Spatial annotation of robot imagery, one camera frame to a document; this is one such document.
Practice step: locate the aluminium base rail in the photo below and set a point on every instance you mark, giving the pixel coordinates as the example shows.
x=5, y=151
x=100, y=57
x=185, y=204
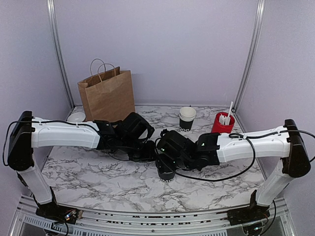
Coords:
x=93, y=222

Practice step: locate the brown paper bag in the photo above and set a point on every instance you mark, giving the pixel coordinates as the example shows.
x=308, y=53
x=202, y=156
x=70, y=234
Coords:
x=107, y=95

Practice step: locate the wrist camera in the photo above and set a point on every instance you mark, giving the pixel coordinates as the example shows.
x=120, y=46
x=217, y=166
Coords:
x=134, y=131
x=175, y=145

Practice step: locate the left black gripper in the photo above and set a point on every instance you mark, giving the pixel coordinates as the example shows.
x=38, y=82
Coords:
x=150, y=155

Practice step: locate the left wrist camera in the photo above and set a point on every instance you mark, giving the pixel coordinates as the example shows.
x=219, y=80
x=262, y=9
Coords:
x=134, y=131

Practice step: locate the aluminium frame post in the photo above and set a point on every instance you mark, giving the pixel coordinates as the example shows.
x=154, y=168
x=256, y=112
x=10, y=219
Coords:
x=58, y=51
x=251, y=54

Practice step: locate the black plastic cup lid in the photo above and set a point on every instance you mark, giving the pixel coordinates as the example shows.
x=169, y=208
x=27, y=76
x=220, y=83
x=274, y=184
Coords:
x=164, y=170

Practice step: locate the left aluminium frame post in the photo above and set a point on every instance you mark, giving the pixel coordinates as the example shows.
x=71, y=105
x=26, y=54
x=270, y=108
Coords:
x=58, y=51

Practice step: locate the red cylindrical holder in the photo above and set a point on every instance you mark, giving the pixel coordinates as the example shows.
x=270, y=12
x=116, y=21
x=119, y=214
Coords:
x=218, y=127

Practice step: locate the black paper coffee cup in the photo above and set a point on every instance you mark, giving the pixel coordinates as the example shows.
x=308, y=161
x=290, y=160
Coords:
x=165, y=176

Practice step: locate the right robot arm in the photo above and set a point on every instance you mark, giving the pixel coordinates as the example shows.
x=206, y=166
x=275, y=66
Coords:
x=284, y=142

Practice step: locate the right aluminium frame post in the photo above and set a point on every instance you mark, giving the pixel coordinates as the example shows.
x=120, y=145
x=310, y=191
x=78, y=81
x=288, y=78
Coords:
x=251, y=54

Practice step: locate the white sugar packets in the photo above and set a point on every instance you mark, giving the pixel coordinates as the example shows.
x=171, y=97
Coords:
x=224, y=119

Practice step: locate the stack of paper cups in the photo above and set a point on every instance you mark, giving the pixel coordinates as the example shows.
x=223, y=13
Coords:
x=186, y=116

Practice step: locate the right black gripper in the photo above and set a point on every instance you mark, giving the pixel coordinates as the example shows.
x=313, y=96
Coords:
x=160, y=167

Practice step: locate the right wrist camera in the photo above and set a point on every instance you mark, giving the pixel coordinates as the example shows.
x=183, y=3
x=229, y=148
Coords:
x=175, y=145

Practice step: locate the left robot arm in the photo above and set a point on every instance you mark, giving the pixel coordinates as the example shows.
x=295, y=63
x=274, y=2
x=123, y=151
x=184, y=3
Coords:
x=30, y=132

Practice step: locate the white and orange bowl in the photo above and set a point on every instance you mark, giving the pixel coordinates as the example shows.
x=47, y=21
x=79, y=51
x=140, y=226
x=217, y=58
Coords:
x=76, y=117

